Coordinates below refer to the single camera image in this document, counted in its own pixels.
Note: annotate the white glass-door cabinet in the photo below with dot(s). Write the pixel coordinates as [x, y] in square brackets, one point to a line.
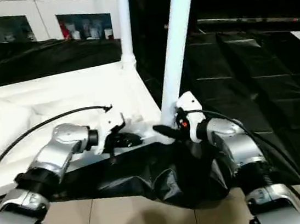
[31, 9]

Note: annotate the silver metal rail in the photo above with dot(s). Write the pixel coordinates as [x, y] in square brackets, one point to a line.
[254, 19]

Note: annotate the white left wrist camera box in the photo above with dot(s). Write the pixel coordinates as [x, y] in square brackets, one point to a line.
[110, 123]

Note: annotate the white plastic table top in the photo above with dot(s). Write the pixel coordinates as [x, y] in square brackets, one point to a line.
[54, 97]

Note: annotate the black work mat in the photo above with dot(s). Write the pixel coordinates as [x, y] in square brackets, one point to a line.
[263, 86]

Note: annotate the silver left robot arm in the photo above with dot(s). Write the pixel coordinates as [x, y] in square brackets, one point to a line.
[61, 148]

